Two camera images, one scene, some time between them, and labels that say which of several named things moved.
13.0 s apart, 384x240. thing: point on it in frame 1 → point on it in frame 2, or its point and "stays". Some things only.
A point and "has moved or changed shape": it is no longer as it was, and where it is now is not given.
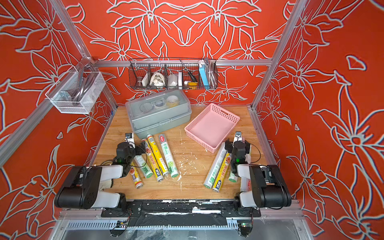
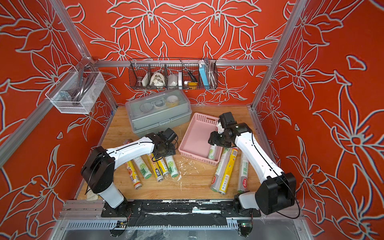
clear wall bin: (74, 92) stays
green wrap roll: (232, 178) → (213, 152)
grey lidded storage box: (151, 114) stays
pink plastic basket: (211, 127) has moved or changed shape
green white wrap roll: (173, 169) stays
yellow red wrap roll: (152, 161) stays
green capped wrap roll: (143, 165) stays
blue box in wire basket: (202, 70) stays
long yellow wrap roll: (222, 173) → (228, 171)
